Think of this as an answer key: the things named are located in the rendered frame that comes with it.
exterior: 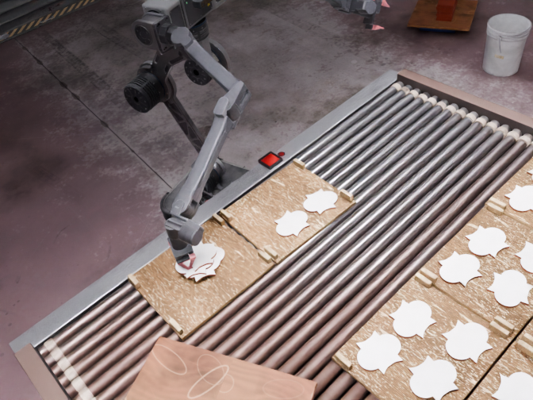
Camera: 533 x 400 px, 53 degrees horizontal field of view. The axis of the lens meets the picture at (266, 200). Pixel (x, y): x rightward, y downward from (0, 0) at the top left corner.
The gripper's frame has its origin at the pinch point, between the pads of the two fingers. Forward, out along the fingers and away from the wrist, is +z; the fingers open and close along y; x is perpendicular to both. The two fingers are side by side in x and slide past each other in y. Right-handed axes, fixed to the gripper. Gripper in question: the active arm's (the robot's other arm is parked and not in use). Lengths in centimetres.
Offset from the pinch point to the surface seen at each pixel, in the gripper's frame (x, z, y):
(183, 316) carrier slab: 8.0, 5.2, -18.0
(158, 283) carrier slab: 11.8, 5.1, -0.5
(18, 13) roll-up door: 45, 74, 469
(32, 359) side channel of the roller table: 57, 5, -10
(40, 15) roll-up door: 26, 84, 475
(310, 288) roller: -34.5, 5.9, -28.4
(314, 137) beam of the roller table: -74, 5, 42
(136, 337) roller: 24.9, 7.3, -16.5
